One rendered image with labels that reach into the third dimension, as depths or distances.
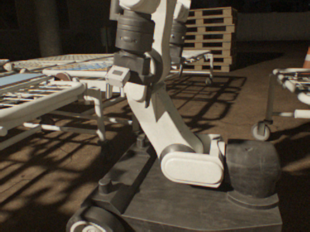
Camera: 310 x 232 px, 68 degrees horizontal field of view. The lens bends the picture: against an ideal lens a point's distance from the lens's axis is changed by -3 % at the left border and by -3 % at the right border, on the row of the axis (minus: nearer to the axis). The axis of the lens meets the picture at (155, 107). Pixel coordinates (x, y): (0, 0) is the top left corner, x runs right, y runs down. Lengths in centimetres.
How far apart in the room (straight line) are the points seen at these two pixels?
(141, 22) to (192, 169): 48
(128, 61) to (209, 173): 44
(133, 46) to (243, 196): 60
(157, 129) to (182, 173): 17
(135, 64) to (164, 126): 30
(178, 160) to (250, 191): 25
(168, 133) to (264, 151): 31
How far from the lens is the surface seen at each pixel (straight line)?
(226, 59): 470
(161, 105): 78
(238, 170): 81
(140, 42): 55
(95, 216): 79
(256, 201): 86
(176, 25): 97
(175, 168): 80
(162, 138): 82
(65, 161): 155
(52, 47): 720
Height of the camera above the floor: 70
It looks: 17 degrees down
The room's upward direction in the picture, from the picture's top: 2 degrees counter-clockwise
